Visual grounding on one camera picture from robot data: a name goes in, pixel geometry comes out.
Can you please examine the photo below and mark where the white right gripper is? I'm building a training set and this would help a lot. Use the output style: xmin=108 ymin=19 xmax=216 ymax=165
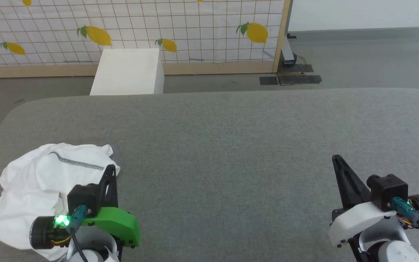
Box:
xmin=329 ymin=155 xmax=419 ymax=249

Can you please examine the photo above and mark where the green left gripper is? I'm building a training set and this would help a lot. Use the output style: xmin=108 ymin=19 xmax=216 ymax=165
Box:
xmin=31 ymin=166 xmax=141 ymax=250

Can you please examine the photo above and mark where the white garment with grey stitching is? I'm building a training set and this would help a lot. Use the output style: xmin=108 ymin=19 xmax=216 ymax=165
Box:
xmin=0 ymin=143 xmax=121 ymax=261

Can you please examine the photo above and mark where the white rectangular box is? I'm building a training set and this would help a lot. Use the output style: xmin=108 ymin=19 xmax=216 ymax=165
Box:
xmin=90 ymin=48 xmax=165 ymax=96

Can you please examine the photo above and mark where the long black floor tape patch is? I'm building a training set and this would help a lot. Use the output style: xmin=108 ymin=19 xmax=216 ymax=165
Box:
xmin=278 ymin=74 xmax=322 ymax=85

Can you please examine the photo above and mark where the grey metal partition foot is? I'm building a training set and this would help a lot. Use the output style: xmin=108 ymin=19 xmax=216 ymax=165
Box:
xmin=281 ymin=33 xmax=298 ymax=67

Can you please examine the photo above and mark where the lemon print partition panel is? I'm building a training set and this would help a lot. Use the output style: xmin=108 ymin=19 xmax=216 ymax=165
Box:
xmin=0 ymin=0 xmax=292 ymax=79

